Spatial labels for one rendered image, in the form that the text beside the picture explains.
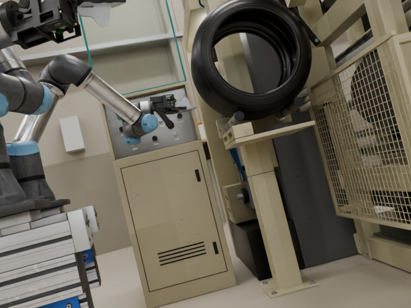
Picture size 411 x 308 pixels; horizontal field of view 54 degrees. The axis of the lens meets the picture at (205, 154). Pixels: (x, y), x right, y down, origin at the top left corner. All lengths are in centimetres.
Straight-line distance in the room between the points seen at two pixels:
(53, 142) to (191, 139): 344
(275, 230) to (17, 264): 150
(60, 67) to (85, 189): 403
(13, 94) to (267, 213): 157
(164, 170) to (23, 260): 158
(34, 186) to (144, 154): 110
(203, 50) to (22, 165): 90
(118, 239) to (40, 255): 469
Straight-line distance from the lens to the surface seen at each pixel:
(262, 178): 218
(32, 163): 149
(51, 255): 96
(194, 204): 245
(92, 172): 563
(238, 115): 180
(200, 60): 185
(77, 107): 577
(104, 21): 84
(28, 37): 84
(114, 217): 561
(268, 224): 219
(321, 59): 229
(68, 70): 168
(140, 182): 245
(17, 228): 97
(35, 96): 95
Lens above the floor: 68
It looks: 3 degrees up
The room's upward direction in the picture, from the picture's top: 14 degrees counter-clockwise
